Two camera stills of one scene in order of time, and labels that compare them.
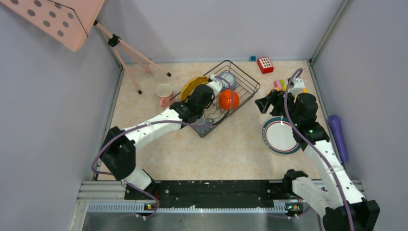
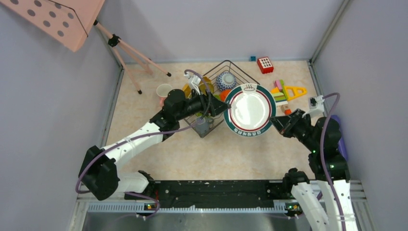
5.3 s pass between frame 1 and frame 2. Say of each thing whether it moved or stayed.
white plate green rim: moved
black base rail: stayed
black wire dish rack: stayed
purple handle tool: stayed
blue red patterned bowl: stayed
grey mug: stayed
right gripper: moved
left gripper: moved
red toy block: stayed
